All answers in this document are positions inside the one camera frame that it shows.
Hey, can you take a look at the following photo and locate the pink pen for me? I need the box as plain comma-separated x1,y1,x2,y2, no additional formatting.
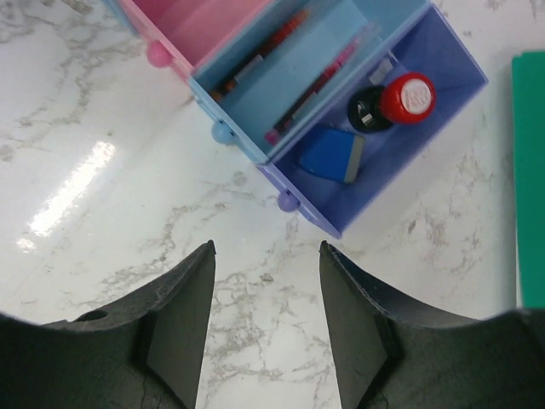
265,34,364,145

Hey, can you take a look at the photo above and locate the green mat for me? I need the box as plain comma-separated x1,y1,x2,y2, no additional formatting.
512,51,544,309

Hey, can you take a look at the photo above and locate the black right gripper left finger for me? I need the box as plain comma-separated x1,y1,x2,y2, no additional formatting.
1,242,215,408

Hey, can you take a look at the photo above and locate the purple drawer box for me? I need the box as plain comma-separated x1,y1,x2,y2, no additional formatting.
261,5,487,238

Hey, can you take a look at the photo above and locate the red orange pen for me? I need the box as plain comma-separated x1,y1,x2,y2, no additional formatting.
210,9,311,101

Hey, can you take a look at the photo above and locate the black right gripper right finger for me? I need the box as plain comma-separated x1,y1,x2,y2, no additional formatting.
319,243,544,408

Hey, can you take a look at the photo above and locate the blue grey stamp block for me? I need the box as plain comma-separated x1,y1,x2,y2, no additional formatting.
298,126,365,184

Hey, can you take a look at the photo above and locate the light blue middle drawer box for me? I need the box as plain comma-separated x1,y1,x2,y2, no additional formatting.
189,1,431,164

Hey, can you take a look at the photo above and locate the light blue end drawer box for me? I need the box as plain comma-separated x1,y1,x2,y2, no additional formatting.
101,0,138,36

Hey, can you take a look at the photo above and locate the pink drawer box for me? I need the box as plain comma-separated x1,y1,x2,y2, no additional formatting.
120,0,269,80

